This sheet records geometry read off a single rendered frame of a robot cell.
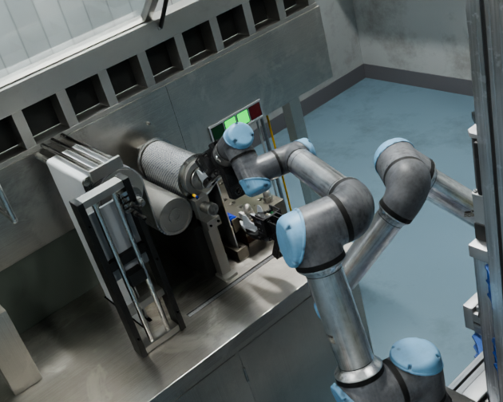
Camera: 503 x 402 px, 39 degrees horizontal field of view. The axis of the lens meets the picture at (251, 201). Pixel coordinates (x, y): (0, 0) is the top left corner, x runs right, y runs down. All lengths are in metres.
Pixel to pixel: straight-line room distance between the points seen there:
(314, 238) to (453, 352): 1.77
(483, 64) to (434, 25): 3.87
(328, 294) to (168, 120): 1.13
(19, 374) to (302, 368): 0.89
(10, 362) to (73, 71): 0.89
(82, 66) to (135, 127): 0.28
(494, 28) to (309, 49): 1.62
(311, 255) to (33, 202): 1.09
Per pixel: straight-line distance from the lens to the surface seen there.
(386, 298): 3.50
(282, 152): 1.90
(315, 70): 2.89
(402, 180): 1.80
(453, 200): 1.99
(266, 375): 2.31
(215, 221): 2.20
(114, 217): 1.97
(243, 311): 2.18
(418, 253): 3.75
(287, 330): 2.29
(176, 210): 2.19
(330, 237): 1.53
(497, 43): 1.30
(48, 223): 2.38
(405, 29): 5.38
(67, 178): 2.10
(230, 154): 1.89
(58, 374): 2.25
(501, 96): 1.35
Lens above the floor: 2.26
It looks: 30 degrees down
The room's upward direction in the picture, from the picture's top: 16 degrees counter-clockwise
